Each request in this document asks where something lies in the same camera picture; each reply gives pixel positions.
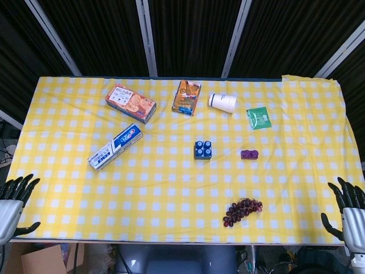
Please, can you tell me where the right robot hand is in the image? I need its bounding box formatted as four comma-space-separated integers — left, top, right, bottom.
321, 176, 365, 257

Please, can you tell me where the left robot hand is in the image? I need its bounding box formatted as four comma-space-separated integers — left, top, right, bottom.
0, 173, 41, 246

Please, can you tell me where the purple toy brick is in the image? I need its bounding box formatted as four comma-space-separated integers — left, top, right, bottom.
240, 148, 259, 160

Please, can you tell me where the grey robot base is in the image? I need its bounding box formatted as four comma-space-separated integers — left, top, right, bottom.
115, 244, 237, 274

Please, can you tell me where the blue toy brick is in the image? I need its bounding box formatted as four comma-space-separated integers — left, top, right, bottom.
194, 139, 213, 160

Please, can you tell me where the brown cardboard box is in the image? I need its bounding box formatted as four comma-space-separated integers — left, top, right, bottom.
5, 243, 86, 274

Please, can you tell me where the purple grape bunch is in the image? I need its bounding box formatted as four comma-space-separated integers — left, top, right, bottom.
222, 198, 263, 228

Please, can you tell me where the white blue toothpaste box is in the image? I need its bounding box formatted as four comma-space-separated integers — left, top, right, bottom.
87, 123, 144, 171

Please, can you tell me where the green packet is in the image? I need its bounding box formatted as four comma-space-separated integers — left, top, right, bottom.
246, 106, 273, 131

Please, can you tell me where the orange cookie box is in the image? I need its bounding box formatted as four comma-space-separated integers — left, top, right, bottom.
104, 83, 157, 124

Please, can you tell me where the yellow checkered tablecloth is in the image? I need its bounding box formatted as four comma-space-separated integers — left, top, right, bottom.
5, 74, 365, 245

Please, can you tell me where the white paper cup stack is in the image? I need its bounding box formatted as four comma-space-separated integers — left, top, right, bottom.
208, 92, 238, 114

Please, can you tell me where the small orange snack box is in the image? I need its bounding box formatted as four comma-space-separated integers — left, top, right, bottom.
171, 80, 202, 116

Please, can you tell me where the grey metal rail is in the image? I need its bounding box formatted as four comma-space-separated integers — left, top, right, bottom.
0, 109, 23, 131

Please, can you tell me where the grey metal post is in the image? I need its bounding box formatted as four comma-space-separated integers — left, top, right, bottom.
24, 0, 83, 76
314, 20, 365, 79
221, 0, 253, 78
135, 0, 159, 77

